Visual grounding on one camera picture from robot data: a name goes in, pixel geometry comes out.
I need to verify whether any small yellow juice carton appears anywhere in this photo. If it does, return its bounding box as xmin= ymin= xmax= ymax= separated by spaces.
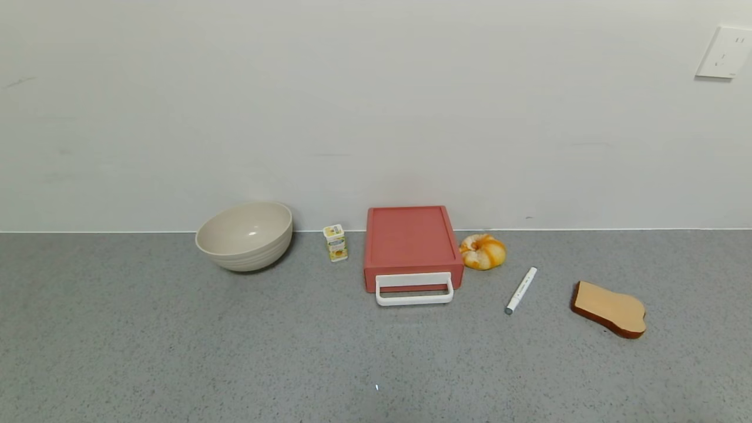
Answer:
xmin=322 ymin=223 xmax=349 ymax=263

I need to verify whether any orange glazed bread roll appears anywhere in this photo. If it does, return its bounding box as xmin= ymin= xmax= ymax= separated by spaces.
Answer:
xmin=459 ymin=233 xmax=508 ymax=271

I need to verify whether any beige ribbed bowl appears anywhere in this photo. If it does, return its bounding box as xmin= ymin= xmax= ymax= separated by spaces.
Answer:
xmin=195 ymin=202 xmax=294 ymax=273

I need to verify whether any white marker pen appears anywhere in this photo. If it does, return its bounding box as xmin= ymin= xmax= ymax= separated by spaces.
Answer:
xmin=505 ymin=266 xmax=539 ymax=316

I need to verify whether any toast slice with brown crust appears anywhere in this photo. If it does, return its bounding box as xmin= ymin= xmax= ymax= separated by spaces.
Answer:
xmin=570 ymin=280 xmax=647 ymax=340

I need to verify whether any red drawer box white handle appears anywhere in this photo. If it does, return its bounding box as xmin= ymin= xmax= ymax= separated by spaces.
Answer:
xmin=364 ymin=205 xmax=465 ymax=293

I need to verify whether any white wall socket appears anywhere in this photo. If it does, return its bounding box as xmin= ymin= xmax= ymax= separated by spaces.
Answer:
xmin=695 ymin=25 xmax=752 ymax=80

